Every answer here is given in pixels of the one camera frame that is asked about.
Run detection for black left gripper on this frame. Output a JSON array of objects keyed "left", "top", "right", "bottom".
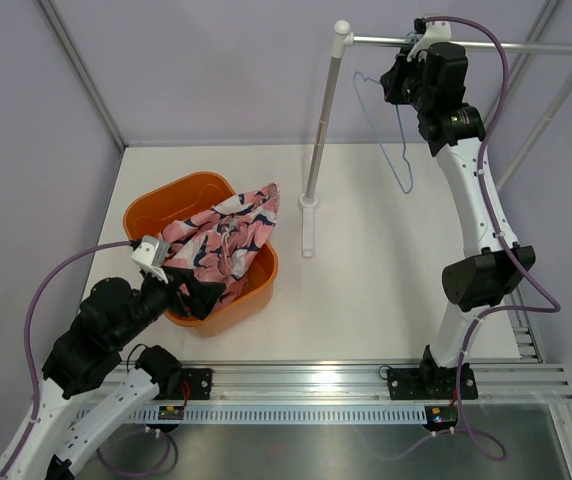
[{"left": 113, "top": 264, "right": 226, "bottom": 348}]

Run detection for blue wire hanger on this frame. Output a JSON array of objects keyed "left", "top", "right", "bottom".
[{"left": 350, "top": 45, "right": 416, "bottom": 196}]

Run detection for pink shark print shorts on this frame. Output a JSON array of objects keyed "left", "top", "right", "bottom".
[{"left": 158, "top": 183, "right": 280, "bottom": 314}]

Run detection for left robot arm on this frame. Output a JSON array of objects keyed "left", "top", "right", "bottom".
[{"left": 0, "top": 267, "right": 226, "bottom": 479}]

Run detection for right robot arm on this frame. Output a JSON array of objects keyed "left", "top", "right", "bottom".
[{"left": 380, "top": 41, "right": 536, "bottom": 400}]

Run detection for metal clothes rack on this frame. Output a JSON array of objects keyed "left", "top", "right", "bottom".
[{"left": 297, "top": 20, "right": 572, "bottom": 259}]

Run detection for orange plastic basket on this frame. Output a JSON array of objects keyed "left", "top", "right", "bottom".
[{"left": 123, "top": 171, "right": 278, "bottom": 337}]

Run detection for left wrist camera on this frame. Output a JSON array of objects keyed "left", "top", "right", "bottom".
[{"left": 130, "top": 235, "right": 170, "bottom": 284}]

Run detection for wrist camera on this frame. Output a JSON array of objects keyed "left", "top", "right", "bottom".
[
  {"left": 130, "top": 235, "right": 170, "bottom": 284},
  {"left": 406, "top": 18, "right": 452, "bottom": 62}
]

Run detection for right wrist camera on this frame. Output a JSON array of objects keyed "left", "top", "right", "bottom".
[{"left": 406, "top": 18, "right": 452, "bottom": 62}]

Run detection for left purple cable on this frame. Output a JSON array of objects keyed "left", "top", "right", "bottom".
[{"left": 0, "top": 240, "right": 140, "bottom": 480}]

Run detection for white slotted cable duct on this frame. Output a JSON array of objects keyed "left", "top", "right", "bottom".
[{"left": 126, "top": 405, "right": 427, "bottom": 425}]

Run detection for aluminium mounting rail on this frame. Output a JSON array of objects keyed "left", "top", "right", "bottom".
[{"left": 78, "top": 360, "right": 572, "bottom": 406}]

